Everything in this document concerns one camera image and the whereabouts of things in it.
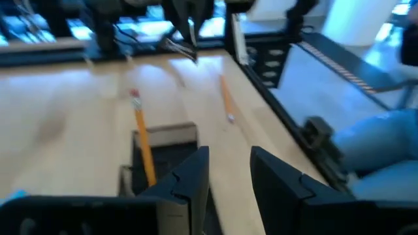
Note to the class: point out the black aluminium table frame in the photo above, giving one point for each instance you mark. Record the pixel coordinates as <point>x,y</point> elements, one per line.
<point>271,94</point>

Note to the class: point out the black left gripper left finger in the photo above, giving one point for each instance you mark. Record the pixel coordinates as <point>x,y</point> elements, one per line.
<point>98,215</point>

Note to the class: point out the person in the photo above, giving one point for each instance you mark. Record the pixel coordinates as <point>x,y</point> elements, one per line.
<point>375,143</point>

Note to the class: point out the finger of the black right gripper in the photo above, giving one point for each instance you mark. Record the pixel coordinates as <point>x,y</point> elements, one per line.
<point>183,49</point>

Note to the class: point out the black mesh desk organizer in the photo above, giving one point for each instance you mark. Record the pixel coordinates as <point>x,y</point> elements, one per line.
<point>170,160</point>

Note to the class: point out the orange pencil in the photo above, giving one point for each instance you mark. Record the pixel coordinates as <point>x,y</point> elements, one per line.
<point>143,140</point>

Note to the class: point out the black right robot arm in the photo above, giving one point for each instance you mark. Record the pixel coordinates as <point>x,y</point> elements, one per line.
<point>104,29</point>

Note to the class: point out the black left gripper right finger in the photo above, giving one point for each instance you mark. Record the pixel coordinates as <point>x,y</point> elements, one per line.
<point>310,212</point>

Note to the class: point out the small red object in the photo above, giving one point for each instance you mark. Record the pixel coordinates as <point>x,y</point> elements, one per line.
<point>226,98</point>

